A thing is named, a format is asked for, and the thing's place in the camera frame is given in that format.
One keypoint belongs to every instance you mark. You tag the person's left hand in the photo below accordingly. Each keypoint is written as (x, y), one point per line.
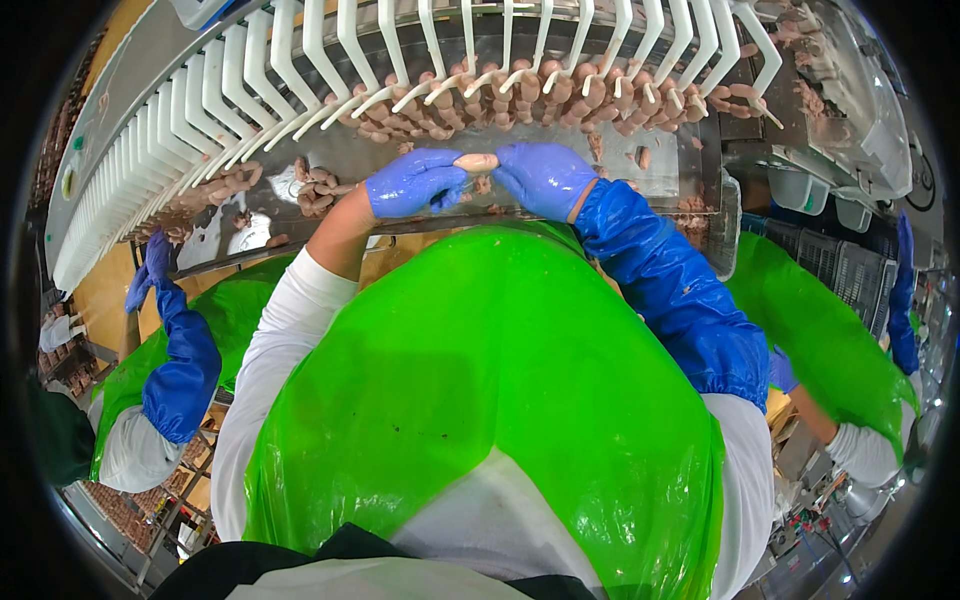
(409, 187)

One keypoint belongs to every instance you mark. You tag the person's right hand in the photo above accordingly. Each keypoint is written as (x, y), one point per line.
(547, 180)

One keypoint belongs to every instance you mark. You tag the person's right fingers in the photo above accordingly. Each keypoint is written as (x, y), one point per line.
(514, 165)

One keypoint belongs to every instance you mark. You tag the pale raw sausage link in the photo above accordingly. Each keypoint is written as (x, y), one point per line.
(477, 162)

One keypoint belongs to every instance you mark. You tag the meat scraps pile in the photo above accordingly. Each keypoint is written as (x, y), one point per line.
(691, 221)

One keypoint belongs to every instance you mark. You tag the small raw sausage pile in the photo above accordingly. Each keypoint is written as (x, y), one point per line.
(319, 187)

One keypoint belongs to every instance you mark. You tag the person's body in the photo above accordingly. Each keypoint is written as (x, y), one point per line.
(480, 360)

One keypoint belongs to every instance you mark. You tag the white plastic tub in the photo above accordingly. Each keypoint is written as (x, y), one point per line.
(853, 214)
(799, 187)

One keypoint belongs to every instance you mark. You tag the row of white conveyor hooks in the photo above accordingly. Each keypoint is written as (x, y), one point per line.
(225, 97)

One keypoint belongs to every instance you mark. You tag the heap of raw sausages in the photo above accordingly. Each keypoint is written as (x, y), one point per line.
(214, 187)

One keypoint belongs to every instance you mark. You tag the stainless steel sausage machine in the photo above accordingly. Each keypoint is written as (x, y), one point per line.
(832, 90)

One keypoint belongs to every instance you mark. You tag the stack of grey crates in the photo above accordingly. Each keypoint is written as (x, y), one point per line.
(840, 270)

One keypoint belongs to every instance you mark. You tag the rack of sausages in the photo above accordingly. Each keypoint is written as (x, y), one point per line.
(127, 510)

